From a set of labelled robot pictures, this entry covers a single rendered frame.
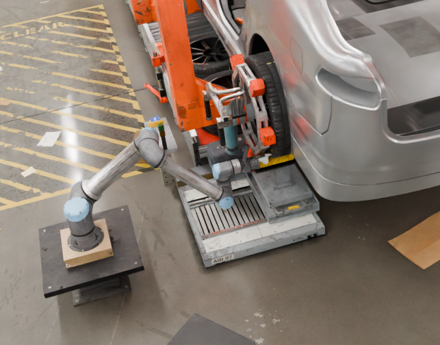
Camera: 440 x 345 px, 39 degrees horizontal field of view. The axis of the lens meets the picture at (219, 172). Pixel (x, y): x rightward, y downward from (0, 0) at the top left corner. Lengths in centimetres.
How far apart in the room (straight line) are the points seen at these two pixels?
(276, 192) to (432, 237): 105
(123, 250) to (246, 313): 84
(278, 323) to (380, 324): 58
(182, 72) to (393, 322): 204
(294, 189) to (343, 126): 136
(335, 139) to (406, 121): 74
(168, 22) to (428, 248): 217
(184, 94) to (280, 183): 89
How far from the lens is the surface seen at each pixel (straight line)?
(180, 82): 423
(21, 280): 444
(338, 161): 314
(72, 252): 394
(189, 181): 367
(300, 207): 423
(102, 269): 386
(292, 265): 408
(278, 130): 370
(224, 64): 524
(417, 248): 421
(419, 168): 324
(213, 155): 437
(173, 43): 410
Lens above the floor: 298
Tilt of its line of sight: 38 degrees down
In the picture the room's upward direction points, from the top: 8 degrees counter-clockwise
